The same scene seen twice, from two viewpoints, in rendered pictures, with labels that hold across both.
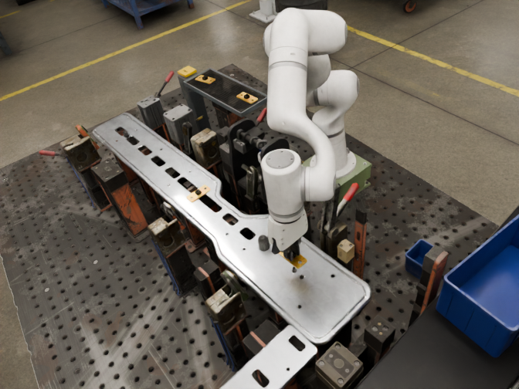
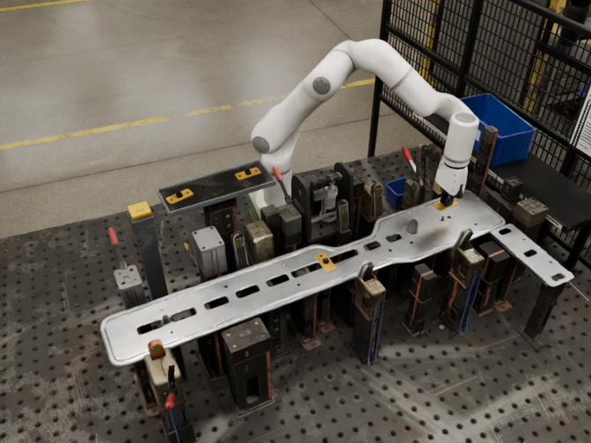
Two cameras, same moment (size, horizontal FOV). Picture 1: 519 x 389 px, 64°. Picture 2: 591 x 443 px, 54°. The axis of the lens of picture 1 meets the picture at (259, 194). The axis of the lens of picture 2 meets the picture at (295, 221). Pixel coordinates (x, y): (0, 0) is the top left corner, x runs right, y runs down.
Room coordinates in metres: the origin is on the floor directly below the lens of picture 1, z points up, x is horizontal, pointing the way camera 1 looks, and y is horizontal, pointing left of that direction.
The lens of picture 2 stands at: (0.99, 1.52, 2.32)
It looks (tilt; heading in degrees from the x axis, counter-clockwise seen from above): 41 degrees down; 278
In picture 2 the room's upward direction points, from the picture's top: straight up
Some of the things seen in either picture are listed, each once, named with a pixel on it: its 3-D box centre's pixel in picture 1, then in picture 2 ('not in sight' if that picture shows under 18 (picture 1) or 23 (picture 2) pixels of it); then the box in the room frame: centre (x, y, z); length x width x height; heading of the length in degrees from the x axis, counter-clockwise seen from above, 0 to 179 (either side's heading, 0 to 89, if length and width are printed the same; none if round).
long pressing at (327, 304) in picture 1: (194, 193); (321, 266); (1.08, 0.22, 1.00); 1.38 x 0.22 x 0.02; 34
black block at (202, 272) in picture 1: (216, 297); (419, 301); (0.74, 0.19, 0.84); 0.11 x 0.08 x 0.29; 124
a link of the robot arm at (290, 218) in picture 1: (286, 206); (456, 156); (0.68, -0.06, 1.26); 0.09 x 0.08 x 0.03; 124
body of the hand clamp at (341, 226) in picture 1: (334, 262); (410, 219); (0.77, -0.19, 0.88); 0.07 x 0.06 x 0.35; 124
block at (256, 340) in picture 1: (269, 360); (485, 279); (0.51, 0.06, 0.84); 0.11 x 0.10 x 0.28; 124
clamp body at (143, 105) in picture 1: (160, 133); (137, 315); (1.65, 0.40, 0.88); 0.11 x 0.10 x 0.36; 124
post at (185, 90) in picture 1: (199, 117); (151, 263); (1.66, 0.21, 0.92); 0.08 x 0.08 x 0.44; 34
